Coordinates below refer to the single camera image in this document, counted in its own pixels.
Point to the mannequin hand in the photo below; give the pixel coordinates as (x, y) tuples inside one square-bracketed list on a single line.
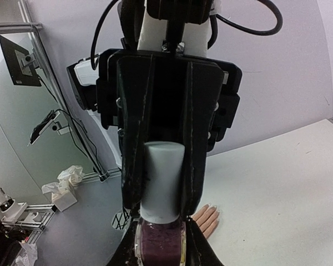
[(207, 219)]

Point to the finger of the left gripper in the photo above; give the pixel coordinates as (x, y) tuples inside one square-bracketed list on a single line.
[(203, 85), (133, 81)]

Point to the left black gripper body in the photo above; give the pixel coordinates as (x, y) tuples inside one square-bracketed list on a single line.
[(169, 80)]

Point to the white tissue box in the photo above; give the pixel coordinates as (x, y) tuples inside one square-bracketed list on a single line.
[(63, 191)]

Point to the aluminium frame profile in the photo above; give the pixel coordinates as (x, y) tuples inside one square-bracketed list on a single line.
[(22, 215)]

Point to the nail polish bottle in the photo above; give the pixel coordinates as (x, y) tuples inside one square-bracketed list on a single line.
[(160, 244)]

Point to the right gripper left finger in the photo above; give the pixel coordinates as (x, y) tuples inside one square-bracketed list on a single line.
[(129, 250)]

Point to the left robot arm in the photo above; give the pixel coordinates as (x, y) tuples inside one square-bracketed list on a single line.
[(177, 29)]

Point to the black wall monitor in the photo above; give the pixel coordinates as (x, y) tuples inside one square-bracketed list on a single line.
[(20, 63)]

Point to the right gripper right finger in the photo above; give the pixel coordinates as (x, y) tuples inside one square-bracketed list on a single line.
[(198, 250)]

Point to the tablet on stand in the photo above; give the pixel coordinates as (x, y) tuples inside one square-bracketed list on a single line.
[(52, 122)]

